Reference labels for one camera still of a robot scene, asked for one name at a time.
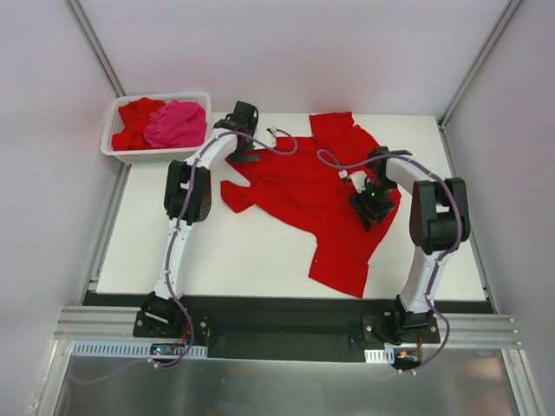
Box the red t shirt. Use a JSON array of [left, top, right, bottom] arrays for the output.
[[112, 97, 166, 151], [220, 113, 397, 297]]

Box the white plastic basket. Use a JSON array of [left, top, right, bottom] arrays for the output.
[[101, 92, 212, 165]]

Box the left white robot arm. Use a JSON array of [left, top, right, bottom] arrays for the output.
[[134, 101, 259, 338]]

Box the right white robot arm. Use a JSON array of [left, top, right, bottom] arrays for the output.
[[349, 146, 470, 345]]

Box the pink t shirt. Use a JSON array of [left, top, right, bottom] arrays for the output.
[[144, 100, 207, 149]]

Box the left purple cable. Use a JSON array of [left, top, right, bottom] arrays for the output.
[[69, 127, 299, 385]]

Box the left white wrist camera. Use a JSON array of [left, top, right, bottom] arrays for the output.
[[266, 127, 278, 148]]

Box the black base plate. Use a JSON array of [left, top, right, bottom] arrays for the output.
[[84, 293, 440, 362]]

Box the right white cable duct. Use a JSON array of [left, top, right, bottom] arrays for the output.
[[364, 348, 395, 365]]

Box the white cable duct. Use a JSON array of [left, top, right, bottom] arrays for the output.
[[72, 341, 208, 361], [364, 348, 395, 365]]

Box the left aluminium frame post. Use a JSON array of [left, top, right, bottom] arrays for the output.
[[64, 0, 127, 98]]

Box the aluminium frame post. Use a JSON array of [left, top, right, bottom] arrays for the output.
[[64, 0, 127, 98], [436, 0, 524, 129]]

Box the right aluminium frame post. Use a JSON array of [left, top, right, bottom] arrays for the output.
[[436, 0, 524, 129]]

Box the left white cable duct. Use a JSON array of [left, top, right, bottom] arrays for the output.
[[72, 341, 208, 361]]

